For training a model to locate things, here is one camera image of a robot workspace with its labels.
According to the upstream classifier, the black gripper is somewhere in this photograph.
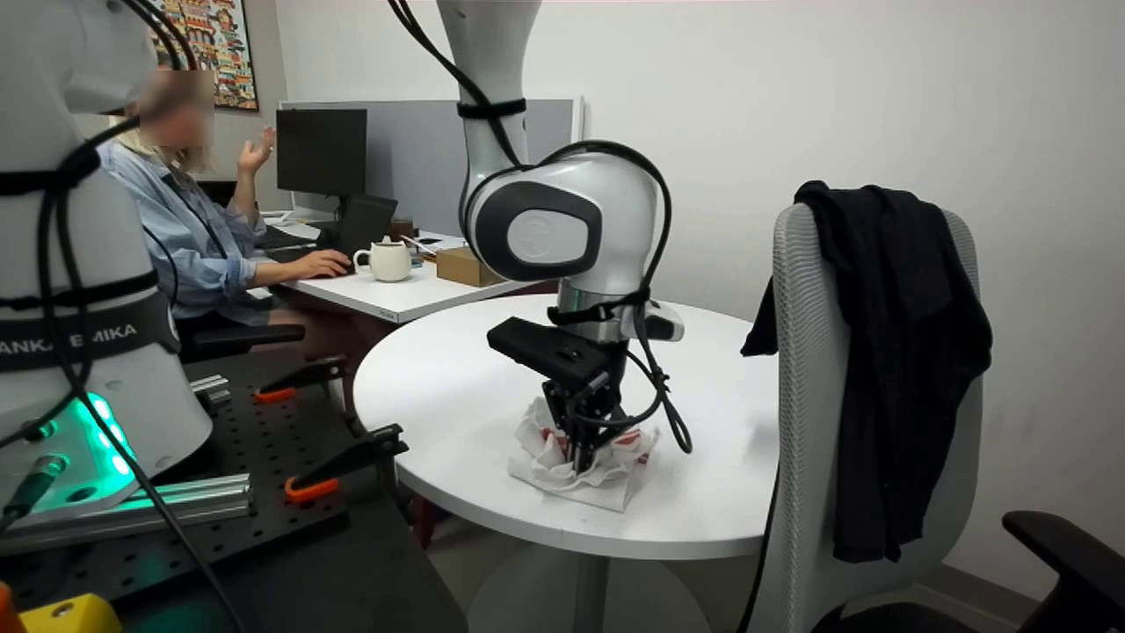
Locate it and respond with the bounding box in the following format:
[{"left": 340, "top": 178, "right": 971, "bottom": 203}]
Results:
[{"left": 539, "top": 338, "right": 635, "bottom": 473}]

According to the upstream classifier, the white towel with red stripes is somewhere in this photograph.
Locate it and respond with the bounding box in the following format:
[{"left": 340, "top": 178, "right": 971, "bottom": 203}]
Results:
[{"left": 503, "top": 394, "right": 664, "bottom": 518}]

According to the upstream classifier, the black jacket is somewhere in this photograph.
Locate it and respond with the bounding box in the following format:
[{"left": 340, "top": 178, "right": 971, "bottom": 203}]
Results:
[{"left": 737, "top": 178, "right": 998, "bottom": 566}]

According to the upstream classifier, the large cardboard box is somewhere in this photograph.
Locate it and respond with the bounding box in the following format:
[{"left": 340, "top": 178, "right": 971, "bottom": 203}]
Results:
[{"left": 431, "top": 244, "right": 509, "bottom": 290}]

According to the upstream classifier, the white office desk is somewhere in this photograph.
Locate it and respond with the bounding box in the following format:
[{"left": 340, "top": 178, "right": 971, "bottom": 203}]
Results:
[{"left": 245, "top": 206, "right": 554, "bottom": 330}]

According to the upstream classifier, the grey office chair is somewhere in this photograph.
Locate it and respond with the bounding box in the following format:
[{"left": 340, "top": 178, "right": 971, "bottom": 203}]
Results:
[{"left": 746, "top": 200, "right": 991, "bottom": 633}]

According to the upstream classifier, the black orange clamp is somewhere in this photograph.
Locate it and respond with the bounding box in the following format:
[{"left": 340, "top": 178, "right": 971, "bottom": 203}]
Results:
[
  {"left": 282, "top": 421, "right": 410, "bottom": 510},
  {"left": 251, "top": 355, "right": 350, "bottom": 410}
]

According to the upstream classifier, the white teapot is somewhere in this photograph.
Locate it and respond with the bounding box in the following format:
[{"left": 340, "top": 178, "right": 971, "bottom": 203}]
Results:
[{"left": 350, "top": 234, "right": 422, "bottom": 288}]

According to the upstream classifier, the black laptop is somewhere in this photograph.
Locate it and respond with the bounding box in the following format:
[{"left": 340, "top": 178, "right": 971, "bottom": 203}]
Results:
[{"left": 318, "top": 188, "right": 404, "bottom": 256}]

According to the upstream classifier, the black perforated mounting board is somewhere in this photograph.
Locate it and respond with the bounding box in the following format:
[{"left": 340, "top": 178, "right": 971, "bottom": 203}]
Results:
[{"left": 0, "top": 370, "right": 359, "bottom": 613}]

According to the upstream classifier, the black desk chair seat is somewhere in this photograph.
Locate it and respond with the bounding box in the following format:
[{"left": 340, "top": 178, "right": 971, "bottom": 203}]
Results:
[{"left": 173, "top": 317, "right": 313, "bottom": 370}]

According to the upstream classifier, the black computer monitor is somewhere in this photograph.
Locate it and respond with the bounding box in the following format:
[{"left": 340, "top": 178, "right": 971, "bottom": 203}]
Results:
[{"left": 273, "top": 105, "right": 374, "bottom": 203}]

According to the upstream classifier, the person in blue shirt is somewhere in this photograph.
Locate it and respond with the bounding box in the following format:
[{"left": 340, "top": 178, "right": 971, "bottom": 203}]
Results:
[{"left": 94, "top": 65, "right": 359, "bottom": 333}]

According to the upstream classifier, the black chair armrest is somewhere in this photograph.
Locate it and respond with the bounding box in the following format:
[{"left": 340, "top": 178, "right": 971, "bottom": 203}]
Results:
[{"left": 1003, "top": 506, "right": 1125, "bottom": 633}]

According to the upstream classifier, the yellow box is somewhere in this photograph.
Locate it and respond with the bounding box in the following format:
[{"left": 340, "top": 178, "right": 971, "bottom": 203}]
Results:
[{"left": 13, "top": 591, "right": 125, "bottom": 633}]

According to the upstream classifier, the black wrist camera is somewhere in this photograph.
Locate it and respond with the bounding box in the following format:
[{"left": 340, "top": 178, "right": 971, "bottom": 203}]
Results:
[{"left": 480, "top": 313, "right": 592, "bottom": 383}]

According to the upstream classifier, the grey partition with white frame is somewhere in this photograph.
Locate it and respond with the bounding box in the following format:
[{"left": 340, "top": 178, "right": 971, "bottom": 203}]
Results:
[{"left": 278, "top": 88, "right": 588, "bottom": 244}]

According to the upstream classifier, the aluminium rail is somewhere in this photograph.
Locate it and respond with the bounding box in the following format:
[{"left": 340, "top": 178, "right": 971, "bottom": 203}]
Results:
[{"left": 0, "top": 469, "right": 257, "bottom": 554}]

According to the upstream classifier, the colourful wall poster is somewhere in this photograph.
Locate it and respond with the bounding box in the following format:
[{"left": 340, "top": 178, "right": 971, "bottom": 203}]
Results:
[{"left": 152, "top": 0, "right": 264, "bottom": 117}]

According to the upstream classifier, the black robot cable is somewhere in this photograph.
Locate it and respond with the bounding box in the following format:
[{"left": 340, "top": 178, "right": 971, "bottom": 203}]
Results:
[{"left": 0, "top": 0, "right": 700, "bottom": 633}]

